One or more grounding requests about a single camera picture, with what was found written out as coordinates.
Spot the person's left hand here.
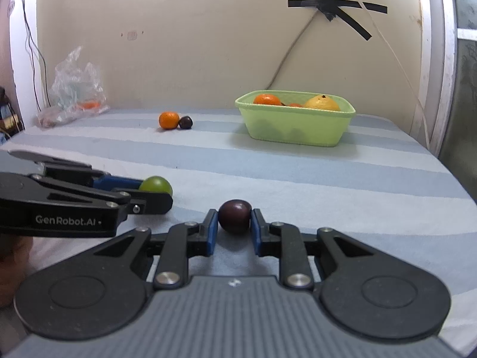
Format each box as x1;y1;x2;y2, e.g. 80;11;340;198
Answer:
0;236;35;308

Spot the black cable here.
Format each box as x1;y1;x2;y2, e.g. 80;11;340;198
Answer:
15;0;51;109

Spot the white cable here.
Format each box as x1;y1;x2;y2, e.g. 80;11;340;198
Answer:
340;0;431;146

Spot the clear plastic bag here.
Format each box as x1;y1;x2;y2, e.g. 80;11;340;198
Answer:
37;47;110;127

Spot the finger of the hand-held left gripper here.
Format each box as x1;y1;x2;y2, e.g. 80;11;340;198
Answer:
36;160;141;192
30;173;174;216

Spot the orange tangerine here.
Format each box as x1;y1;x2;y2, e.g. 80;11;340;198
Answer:
159;111;180;130
253;94;284;106

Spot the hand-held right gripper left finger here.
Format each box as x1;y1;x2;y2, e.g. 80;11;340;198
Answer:
95;209;219;289

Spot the dark object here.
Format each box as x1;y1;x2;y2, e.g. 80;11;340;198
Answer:
0;86;25;142

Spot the black tape cross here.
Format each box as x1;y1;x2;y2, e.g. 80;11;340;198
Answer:
288;0;388;41

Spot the yellow pear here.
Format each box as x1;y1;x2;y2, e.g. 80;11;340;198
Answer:
305;95;341;112

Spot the light green plastic basket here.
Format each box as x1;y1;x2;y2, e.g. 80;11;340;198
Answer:
235;90;356;147

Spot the green plum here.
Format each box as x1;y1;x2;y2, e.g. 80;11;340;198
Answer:
140;176;174;196

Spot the grey cable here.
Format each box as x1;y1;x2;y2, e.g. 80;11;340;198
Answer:
265;15;329;92

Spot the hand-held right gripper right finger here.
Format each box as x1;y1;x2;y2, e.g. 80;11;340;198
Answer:
250;209;375;289

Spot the blue striped sheet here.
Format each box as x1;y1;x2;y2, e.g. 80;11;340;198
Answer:
0;108;477;355

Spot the white window frame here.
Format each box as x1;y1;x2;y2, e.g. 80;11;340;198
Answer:
413;0;477;157

